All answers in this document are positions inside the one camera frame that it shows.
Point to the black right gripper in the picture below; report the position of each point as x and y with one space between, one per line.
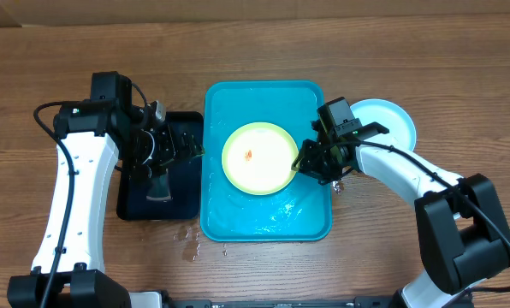
311 168

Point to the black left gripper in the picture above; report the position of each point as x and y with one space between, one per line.
140 171

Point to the green scrubbing sponge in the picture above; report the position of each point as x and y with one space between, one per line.
159 189

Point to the yellow plate with small stain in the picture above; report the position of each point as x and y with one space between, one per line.
257 158

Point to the light blue plate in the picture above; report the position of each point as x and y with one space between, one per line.
390 115

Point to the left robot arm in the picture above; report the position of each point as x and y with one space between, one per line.
91 136

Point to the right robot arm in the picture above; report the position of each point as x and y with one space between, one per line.
463 234

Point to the black rectangular tray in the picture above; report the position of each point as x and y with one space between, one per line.
184 178

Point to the teal plastic tray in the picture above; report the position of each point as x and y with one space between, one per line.
302 211

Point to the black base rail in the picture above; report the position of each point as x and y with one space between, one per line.
280 303

